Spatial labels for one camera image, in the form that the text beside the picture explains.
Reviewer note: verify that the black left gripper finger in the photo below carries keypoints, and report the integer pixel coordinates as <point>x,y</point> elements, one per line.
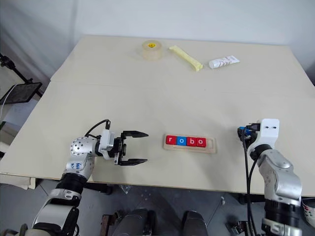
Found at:
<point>136,134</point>
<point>134,161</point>

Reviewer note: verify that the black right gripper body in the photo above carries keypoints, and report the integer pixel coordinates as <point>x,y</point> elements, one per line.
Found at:
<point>242,138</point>

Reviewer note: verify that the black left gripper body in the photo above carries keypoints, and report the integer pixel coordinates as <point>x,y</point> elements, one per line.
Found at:
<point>119,147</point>

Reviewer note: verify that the wooden letter tray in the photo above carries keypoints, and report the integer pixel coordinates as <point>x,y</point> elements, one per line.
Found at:
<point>211,148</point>

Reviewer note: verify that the red letter tile r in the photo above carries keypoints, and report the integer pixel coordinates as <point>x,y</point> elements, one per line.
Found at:
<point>171,140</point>

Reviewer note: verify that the red letter tile o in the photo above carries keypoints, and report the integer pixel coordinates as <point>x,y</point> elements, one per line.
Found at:
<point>201,142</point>

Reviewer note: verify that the blue letter tile o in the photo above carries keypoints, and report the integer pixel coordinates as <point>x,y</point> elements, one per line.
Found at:
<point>181,141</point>

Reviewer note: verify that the red letter tile b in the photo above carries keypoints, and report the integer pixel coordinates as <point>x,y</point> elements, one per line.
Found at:
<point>191,141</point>

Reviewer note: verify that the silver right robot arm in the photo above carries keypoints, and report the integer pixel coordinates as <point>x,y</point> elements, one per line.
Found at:
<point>280,172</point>

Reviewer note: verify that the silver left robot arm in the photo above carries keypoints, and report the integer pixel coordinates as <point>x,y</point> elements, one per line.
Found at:
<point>81,147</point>

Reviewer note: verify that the dark rounded shape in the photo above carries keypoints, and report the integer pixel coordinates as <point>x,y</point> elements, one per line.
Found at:
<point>195,223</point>
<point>135,222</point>

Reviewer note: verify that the white squeeze tube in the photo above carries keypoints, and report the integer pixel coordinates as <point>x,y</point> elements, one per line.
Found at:
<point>222,62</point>

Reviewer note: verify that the clear tape roll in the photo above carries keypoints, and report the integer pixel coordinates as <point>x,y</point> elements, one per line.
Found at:
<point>152,52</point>

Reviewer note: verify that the yellow long packet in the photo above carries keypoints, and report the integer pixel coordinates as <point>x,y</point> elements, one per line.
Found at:
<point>186,58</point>

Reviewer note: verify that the black flat tablet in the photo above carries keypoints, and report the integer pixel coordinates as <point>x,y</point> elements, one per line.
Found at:
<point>21,93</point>

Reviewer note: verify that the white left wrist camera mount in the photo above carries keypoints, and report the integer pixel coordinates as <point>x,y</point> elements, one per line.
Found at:
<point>106,140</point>

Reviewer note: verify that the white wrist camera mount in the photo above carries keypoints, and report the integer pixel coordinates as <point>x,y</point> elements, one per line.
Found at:
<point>269,132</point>
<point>106,140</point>

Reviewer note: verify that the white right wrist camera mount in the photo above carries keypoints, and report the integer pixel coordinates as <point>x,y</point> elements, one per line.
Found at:
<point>269,132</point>

